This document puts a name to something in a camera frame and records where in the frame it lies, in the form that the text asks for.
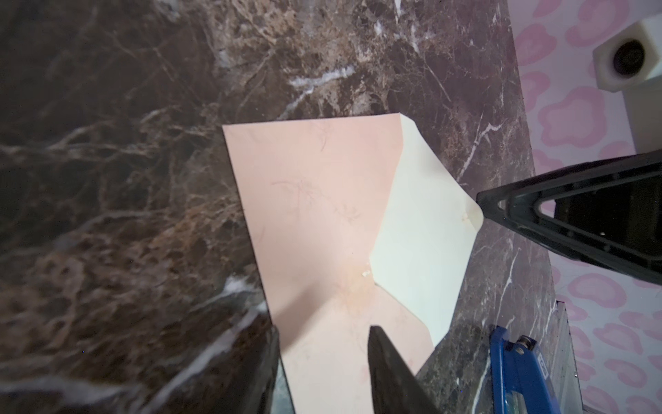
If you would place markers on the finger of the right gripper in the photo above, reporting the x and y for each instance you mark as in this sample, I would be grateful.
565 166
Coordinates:
606 213

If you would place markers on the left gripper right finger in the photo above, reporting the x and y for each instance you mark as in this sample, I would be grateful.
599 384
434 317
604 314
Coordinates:
395 389

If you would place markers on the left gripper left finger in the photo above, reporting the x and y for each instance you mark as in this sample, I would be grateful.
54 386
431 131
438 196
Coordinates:
277 392

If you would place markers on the pink envelope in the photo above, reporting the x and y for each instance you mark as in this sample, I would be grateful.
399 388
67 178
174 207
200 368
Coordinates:
354 222

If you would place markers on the blue stapler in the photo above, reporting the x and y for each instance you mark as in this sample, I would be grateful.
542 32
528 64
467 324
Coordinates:
521 381

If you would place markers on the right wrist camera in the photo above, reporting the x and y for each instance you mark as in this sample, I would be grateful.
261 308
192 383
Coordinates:
630 63

